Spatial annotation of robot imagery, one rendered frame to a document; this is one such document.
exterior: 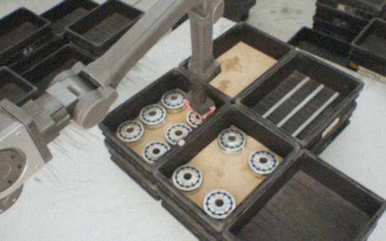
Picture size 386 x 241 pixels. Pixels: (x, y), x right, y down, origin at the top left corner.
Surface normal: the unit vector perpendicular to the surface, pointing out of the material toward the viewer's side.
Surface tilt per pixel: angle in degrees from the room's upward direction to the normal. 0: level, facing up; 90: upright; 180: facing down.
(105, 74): 22
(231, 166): 0
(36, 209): 0
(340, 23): 90
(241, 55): 0
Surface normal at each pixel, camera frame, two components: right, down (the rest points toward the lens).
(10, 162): 0.77, 0.45
